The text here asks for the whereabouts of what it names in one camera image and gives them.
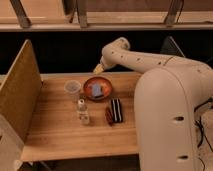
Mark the orange round plate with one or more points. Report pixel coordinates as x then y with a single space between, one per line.
103 82

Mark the clear plastic cup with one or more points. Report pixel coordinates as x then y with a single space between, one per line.
73 88

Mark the black white striped object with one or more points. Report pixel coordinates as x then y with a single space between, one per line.
116 110

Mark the blue-grey block on plate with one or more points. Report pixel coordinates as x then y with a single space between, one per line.
96 90

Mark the right dark side panel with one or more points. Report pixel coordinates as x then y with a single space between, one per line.
170 47

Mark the yellow-tipped end effector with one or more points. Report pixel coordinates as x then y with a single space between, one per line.
99 69

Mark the brown red object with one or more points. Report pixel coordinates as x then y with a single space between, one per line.
108 116

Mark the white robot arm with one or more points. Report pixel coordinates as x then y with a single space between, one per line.
170 95

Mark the wooden shelf frame behind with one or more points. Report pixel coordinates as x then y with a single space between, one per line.
105 15

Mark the small clear glass bottle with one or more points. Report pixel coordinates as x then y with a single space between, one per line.
83 112

